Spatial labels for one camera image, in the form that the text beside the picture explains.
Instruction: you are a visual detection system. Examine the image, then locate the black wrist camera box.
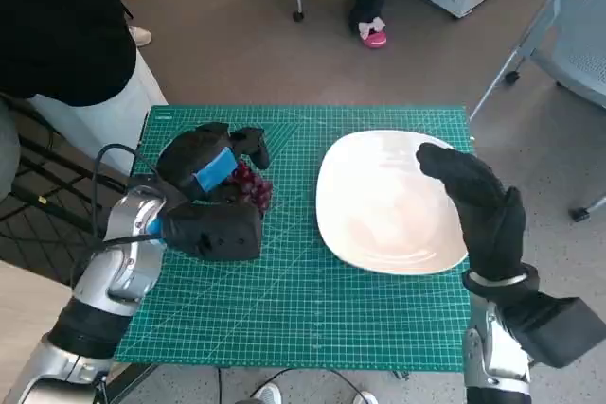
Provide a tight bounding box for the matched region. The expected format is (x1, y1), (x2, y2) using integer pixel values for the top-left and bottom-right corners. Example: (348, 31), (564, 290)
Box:
(496, 292), (601, 370)
(160, 200), (264, 262)

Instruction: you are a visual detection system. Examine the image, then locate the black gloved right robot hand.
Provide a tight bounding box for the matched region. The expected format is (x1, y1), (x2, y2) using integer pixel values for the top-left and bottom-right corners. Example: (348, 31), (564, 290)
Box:
(415, 142), (527, 285)

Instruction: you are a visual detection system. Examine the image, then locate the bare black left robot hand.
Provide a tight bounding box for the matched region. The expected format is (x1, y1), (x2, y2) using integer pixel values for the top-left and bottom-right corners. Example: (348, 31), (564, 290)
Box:
(155, 122), (272, 206)

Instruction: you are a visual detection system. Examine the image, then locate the green cutting mat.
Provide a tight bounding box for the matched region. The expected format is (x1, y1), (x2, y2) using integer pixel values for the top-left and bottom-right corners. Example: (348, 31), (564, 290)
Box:
(115, 104), (476, 372)

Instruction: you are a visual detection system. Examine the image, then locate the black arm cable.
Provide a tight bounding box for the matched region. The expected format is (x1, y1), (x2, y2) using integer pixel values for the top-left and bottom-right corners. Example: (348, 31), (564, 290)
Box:
(70, 143), (186, 291)

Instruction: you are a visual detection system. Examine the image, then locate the black metal rack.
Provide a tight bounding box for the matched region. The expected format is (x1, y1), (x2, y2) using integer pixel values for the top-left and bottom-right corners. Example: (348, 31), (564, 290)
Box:
(0, 91), (129, 282)

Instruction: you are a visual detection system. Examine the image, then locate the grey rounded cushion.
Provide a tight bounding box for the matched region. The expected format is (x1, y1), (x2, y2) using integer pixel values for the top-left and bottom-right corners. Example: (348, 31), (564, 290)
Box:
(0, 105), (23, 200)

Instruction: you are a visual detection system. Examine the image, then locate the blue-grey chair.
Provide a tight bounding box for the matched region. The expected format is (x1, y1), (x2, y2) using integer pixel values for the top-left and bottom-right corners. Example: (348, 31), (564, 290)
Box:
(468, 0), (606, 223)

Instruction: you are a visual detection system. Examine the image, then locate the red toy grape bunch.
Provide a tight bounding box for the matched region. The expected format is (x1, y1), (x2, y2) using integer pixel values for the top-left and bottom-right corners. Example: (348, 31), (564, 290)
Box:
(226, 160), (275, 211)

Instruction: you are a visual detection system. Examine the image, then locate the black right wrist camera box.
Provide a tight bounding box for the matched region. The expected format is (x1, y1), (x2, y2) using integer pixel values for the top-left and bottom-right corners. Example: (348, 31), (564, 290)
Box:
(496, 292), (601, 370)

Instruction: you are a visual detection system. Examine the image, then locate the beige wooden board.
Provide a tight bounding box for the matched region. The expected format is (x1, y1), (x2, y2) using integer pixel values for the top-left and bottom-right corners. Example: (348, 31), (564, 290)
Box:
(0, 259), (84, 362)

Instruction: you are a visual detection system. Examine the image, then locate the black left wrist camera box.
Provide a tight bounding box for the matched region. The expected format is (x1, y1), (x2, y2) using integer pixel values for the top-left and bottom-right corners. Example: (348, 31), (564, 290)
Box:
(160, 200), (264, 262)

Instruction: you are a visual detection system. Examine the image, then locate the white plate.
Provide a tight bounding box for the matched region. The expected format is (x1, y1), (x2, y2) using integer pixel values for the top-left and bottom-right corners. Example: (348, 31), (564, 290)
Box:
(315, 129), (470, 275)

